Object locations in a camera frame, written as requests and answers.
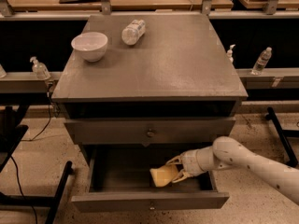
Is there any standing clear water bottle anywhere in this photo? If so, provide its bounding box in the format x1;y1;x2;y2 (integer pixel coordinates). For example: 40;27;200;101
251;47;272;75

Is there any left hand sanitizer bottle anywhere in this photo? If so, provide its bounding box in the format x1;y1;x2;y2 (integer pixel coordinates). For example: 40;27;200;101
30;56;50;80

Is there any black stand leg right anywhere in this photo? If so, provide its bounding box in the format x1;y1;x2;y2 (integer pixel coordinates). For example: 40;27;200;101
265;107;299;167

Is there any white ceramic bowl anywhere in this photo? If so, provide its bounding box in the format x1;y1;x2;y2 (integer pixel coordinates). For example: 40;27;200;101
71;32;108;62

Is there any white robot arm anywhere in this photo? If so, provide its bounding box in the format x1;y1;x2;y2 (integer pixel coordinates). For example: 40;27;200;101
166;136;299;204

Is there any open middle drawer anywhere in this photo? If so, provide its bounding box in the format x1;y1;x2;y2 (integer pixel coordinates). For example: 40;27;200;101
72;144;229;212

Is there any black chair base left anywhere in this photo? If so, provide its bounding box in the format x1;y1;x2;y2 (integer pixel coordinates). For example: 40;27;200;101
0;105;73;224

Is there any small white pump bottle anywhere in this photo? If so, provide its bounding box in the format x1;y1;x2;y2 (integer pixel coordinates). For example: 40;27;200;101
226;44;235;63

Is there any grey wooden drawer cabinet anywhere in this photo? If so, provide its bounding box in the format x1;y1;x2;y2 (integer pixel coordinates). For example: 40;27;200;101
50;13;249;214

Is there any yellow sponge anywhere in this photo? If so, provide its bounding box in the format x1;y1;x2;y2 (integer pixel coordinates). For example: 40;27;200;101
149;165;178;188

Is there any black floor cable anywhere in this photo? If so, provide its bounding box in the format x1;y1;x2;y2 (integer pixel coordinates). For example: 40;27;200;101
8;91;54;224

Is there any closed upper drawer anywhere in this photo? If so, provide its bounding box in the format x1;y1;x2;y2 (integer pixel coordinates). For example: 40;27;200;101
64;117;235;147

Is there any clear plastic bottle lying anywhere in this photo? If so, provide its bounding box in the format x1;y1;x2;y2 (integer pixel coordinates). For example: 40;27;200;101
121;20;146;46

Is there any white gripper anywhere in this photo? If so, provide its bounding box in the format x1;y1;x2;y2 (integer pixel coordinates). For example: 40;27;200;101
166;149;205;183

